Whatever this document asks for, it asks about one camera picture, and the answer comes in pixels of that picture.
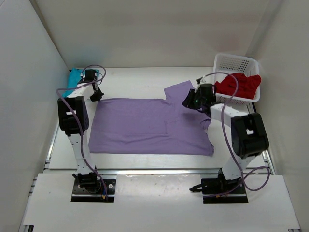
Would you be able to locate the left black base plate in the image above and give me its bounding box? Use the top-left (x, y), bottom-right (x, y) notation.
top-left (71, 175), bottom-right (116, 203)

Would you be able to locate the aluminium rail bar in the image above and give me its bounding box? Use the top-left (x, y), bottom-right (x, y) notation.
top-left (98, 168), bottom-right (219, 176)

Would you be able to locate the lavender t shirt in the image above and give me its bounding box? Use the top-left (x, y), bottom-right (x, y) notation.
top-left (88, 81), bottom-right (214, 157)

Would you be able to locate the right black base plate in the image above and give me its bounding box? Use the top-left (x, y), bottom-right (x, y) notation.
top-left (189, 178), bottom-right (249, 204)

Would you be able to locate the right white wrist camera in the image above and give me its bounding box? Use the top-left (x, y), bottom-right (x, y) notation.
top-left (195, 76), bottom-right (207, 92)

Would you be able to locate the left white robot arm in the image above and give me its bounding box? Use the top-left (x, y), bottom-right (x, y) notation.
top-left (56, 68), bottom-right (105, 194)

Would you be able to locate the teal t shirt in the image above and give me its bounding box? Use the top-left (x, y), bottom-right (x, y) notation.
top-left (58, 68), bottom-right (93, 100)

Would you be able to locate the red t shirt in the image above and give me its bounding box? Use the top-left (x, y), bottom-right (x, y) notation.
top-left (215, 73), bottom-right (261, 99)

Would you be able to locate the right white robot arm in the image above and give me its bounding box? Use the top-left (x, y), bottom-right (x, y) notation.
top-left (182, 84), bottom-right (269, 193)

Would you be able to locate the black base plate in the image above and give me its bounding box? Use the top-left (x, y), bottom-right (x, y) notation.
top-left (189, 178), bottom-right (249, 204)
top-left (71, 175), bottom-right (116, 203)

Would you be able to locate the white plastic laundry basket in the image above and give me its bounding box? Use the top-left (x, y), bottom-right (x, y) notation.
top-left (213, 53), bottom-right (260, 105)

